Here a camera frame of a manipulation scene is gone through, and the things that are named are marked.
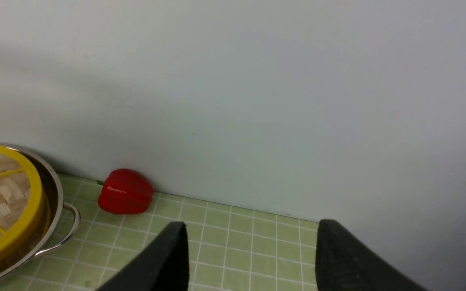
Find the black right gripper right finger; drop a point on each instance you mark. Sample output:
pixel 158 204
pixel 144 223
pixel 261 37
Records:
pixel 343 263

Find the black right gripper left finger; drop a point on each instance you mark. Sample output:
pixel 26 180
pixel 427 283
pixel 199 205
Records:
pixel 162 266

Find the woven bamboo steamer lid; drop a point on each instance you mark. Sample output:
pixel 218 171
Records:
pixel 22 207

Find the stainless steel pot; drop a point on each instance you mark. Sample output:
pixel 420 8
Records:
pixel 63 218

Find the green checkered tablecloth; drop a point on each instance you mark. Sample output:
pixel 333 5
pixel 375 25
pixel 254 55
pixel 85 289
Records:
pixel 230 248

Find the red bell pepper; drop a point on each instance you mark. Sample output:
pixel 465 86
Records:
pixel 125 192

